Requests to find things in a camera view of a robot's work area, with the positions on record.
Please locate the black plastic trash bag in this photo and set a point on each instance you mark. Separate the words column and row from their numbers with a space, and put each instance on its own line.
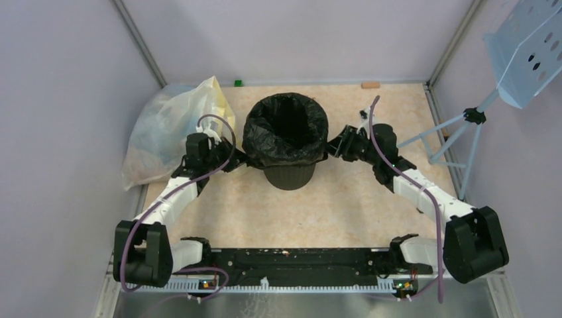
column 285, row 129

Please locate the perforated light blue panel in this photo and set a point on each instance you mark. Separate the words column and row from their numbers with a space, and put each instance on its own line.
column 525, row 50

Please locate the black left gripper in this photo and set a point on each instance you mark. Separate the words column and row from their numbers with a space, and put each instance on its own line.
column 238, row 159

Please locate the translucent yellow plastic bag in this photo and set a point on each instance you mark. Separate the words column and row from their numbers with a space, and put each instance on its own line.
column 157, row 142

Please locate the light blue tripod stand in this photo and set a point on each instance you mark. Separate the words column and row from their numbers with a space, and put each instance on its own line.
column 474, row 116

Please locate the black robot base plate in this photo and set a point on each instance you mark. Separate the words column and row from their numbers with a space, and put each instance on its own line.
column 309, row 267

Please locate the tan wooden stick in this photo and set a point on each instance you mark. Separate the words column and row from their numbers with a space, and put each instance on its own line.
column 370, row 85

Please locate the white slotted cable duct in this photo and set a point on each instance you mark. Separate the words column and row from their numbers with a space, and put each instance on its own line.
column 201, row 284

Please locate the black plastic trash bin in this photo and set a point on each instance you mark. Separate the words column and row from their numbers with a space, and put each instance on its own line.
column 289, row 178

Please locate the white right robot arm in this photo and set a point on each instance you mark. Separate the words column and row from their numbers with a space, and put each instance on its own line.
column 469, row 242

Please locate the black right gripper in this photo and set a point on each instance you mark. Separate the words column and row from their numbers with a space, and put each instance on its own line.
column 343, row 144

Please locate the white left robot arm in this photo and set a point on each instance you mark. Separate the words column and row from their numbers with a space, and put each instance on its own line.
column 143, row 254

